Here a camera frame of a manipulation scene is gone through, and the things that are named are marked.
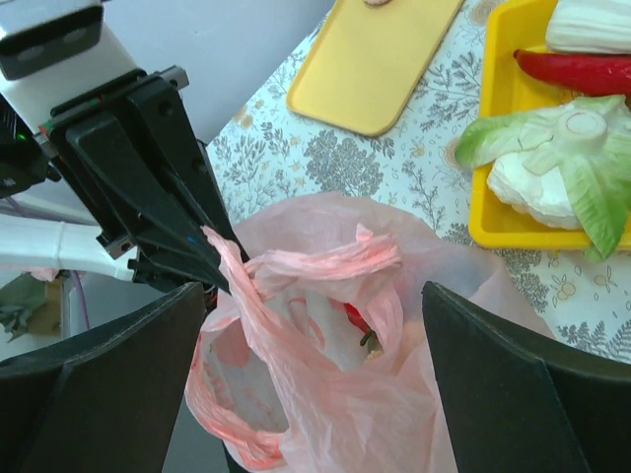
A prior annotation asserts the orange donut tray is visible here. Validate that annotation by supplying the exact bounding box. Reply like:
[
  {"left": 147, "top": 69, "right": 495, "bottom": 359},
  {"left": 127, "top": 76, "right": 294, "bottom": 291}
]
[{"left": 286, "top": 0, "right": 461, "bottom": 137}]

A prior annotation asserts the white glazed donut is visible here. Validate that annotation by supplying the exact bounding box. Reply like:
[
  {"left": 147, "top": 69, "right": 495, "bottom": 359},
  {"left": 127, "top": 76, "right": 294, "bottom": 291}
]
[{"left": 364, "top": 0, "right": 390, "bottom": 8}]

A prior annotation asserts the white toy celery stalk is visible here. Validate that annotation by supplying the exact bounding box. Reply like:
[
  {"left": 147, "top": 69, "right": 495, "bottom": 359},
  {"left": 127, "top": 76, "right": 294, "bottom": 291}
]
[{"left": 545, "top": 0, "right": 630, "bottom": 54}]

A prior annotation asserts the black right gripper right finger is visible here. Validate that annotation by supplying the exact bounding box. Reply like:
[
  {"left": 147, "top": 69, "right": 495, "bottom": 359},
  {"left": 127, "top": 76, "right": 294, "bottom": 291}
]
[{"left": 422, "top": 282, "right": 630, "bottom": 472}]

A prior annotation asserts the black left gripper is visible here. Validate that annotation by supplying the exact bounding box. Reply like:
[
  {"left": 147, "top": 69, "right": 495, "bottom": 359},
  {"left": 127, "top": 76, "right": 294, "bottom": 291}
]
[{"left": 1, "top": 66, "right": 237, "bottom": 293}]

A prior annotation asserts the red toy chili pepper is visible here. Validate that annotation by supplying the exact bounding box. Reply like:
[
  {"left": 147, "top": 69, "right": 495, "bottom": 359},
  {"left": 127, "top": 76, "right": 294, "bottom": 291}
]
[{"left": 513, "top": 49, "right": 630, "bottom": 97}]

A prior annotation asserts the pink plastic bag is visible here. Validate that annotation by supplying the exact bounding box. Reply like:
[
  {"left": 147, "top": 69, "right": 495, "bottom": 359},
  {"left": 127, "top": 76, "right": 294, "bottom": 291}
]
[{"left": 185, "top": 193, "right": 549, "bottom": 472}]

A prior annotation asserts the toy cauliflower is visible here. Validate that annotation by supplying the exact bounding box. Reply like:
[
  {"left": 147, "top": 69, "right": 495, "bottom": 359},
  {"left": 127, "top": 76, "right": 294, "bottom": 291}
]
[{"left": 455, "top": 95, "right": 630, "bottom": 261}]

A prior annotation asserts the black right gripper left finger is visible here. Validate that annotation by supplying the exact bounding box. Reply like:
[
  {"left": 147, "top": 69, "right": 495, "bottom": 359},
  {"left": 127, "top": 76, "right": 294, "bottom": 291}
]
[{"left": 1, "top": 283, "right": 205, "bottom": 472}]

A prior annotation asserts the yellow food tray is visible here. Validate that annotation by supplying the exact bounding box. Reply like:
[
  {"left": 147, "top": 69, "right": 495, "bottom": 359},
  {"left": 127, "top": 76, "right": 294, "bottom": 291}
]
[{"left": 456, "top": 1, "right": 630, "bottom": 261}]

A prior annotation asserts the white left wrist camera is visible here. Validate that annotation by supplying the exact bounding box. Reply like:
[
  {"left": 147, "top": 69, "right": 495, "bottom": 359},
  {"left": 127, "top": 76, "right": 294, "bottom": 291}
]
[{"left": 1, "top": 0, "right": 137, "bottom": 133}]

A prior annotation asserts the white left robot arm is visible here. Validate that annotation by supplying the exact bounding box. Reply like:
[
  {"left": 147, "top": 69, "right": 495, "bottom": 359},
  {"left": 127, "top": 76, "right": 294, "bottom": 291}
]
[{"left": 1, "top": 66, "right": 236, "bottom": 292}]

